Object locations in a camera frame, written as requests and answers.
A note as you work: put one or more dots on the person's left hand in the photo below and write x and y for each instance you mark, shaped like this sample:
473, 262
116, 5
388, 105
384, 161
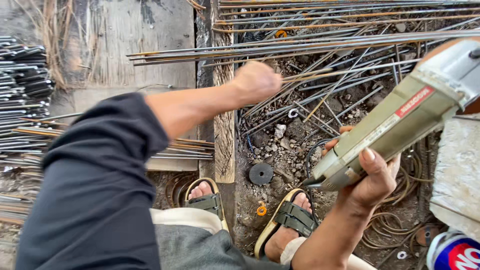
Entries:
257, 83

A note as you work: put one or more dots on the person's right hand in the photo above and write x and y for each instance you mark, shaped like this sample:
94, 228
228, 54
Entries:
371, 187

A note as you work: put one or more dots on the person's left fingers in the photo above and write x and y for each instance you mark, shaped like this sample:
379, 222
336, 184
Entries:
273, 83

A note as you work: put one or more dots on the thin steel rod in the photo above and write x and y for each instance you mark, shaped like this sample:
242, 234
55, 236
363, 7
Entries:
348, 69

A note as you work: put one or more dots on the olive green angle grinder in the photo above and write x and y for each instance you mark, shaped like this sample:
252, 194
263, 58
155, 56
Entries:
397, 120

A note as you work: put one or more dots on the bundle of long steel rods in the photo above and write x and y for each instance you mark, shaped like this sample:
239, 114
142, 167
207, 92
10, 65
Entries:
300, 43

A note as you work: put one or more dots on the pale grey stone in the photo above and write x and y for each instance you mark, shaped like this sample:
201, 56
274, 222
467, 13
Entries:
279, 131

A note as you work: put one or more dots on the heap of scattered steel rods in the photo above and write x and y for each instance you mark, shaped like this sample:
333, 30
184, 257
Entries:
330, 97

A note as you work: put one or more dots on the weathered wooden plank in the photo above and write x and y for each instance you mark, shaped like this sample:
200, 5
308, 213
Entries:
224, 142

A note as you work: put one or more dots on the black grinding disc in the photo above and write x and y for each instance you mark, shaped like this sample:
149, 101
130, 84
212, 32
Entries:
261, 173

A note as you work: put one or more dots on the row of rusty short rods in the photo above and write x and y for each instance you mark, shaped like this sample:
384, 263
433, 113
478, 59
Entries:
187, 148

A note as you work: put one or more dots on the person's left foot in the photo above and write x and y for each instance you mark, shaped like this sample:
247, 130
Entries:
200, 189

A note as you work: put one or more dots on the person's foot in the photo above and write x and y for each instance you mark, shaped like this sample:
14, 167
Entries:
283, 236
200, 189

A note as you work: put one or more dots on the person's right foot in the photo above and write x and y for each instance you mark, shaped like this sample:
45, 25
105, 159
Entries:
283, 236

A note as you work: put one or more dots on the grey plywood board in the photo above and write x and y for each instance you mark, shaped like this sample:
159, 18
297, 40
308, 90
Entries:
123, 45

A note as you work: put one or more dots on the grey cloth garment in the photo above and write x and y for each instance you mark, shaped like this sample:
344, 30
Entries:
202, 249

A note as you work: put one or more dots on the black long sleeve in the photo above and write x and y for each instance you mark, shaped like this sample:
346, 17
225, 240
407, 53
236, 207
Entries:
97, 180

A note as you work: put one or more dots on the grey concrete slab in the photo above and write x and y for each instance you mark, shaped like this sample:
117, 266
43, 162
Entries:
459, 176

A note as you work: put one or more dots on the rusty round disc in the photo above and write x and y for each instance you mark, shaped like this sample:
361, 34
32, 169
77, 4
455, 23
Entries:
427, 235

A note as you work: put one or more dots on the dry grass stalks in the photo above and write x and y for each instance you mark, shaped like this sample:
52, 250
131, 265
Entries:
52, 48

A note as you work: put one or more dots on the blue and red can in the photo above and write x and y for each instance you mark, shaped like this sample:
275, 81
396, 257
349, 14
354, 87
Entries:
455, 253

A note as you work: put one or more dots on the stack of cut steel rods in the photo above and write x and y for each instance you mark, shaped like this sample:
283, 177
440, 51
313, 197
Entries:
22, 112

